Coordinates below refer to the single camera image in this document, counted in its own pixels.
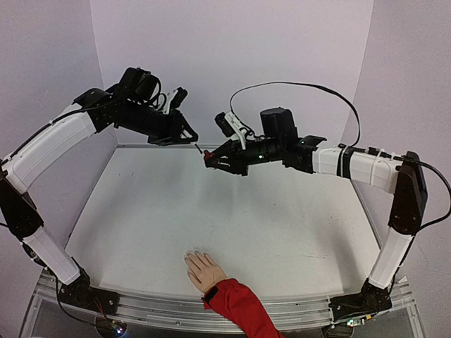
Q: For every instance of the circuit board with leds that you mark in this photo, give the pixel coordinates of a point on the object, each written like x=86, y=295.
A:
x=107, y=328

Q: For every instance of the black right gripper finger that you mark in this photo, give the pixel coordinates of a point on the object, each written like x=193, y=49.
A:
x=229, y=148
x=234, y=167

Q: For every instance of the mannequin hand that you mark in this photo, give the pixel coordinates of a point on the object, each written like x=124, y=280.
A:
x=203, y=272

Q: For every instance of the red jacket sleeve forearm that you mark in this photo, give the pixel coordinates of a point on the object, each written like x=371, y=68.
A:
x=238, y=303

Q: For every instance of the red nail polish bottle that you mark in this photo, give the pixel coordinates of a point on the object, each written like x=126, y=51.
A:
x=209, y=159

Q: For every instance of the aluminium front rail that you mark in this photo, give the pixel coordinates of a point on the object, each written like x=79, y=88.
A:
x=189, y=315

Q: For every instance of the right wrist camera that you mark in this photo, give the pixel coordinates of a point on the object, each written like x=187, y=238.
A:
x=233, y=128

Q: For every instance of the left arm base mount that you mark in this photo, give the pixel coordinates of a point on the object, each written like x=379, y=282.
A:
x=82, y=294

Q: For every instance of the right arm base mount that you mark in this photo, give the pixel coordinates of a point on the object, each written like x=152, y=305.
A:
x=369, y=301

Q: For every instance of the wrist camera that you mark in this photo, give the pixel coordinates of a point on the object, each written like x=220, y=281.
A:
x=174, y=100
x=233, y=128

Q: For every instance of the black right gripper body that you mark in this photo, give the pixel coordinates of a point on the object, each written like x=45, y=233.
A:
x=238, y=156

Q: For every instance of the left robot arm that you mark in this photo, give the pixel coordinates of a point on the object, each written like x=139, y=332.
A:
x=135, y=103

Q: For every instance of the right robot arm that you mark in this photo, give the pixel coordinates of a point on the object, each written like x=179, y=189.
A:
x=401, y=176

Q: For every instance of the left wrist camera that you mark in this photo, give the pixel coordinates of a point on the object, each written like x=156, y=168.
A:
x=174, y=100

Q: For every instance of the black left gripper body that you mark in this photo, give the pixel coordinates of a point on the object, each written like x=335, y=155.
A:
x=141, y=120

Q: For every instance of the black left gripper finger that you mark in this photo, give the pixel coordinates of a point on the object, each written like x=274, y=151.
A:
x=181, y=130
x=168, y=140

